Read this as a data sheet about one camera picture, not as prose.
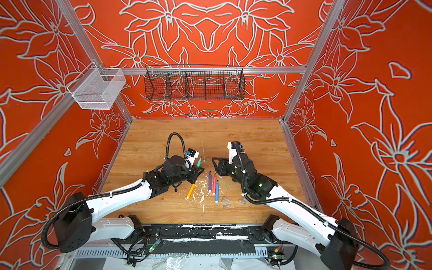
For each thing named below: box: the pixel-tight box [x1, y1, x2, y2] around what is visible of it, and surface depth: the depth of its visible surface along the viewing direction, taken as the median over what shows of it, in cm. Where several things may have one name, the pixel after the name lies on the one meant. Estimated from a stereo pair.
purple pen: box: [208, 170, 212, 194], surface depth 90 cm
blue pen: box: [214, 180, 219, 204], surface depth 87 cm
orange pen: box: [186, 183, 197, 200], surface depth 87 cm
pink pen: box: [212, 172, 217, 196], surface depth 89 cm
